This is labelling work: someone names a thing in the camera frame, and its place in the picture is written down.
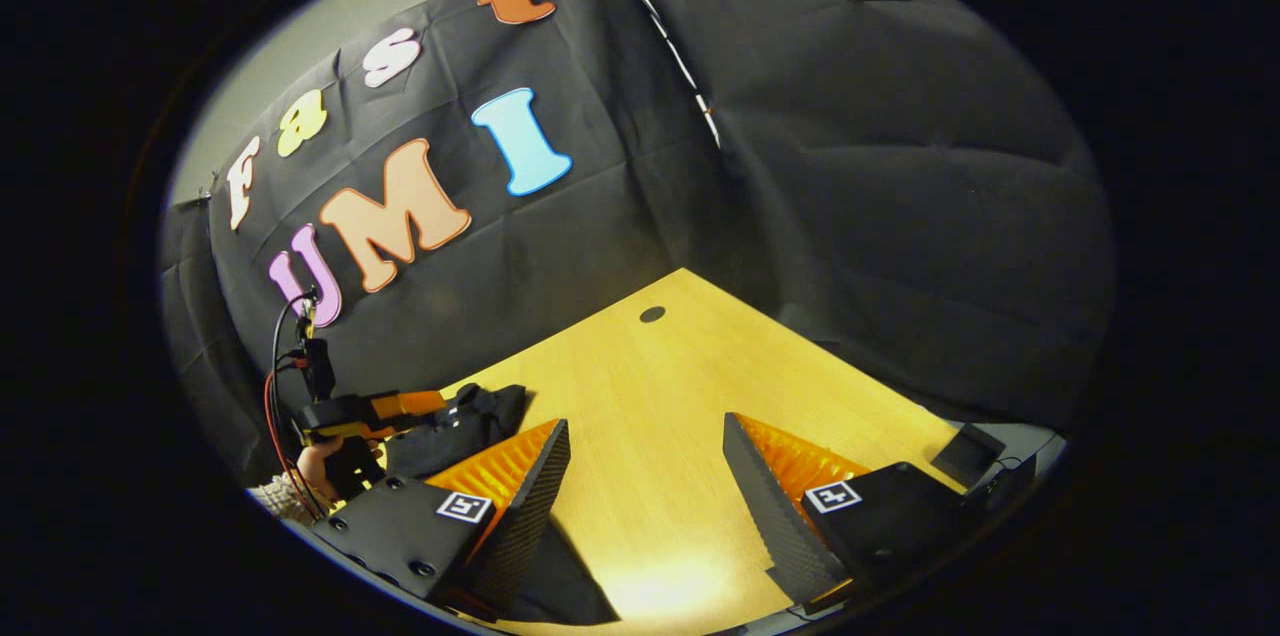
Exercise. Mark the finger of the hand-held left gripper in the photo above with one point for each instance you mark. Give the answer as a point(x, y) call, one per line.
point(410, 404)

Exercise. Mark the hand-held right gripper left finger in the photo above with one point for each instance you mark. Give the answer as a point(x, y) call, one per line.
point(530, 506)

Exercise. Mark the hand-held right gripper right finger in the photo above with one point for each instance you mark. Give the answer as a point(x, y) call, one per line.
point(765, 506)

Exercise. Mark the small black box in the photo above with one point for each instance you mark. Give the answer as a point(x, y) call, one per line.
point(965, 454)

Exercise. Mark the black backdrop cloth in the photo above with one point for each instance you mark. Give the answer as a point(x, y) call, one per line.
point(880, 216)

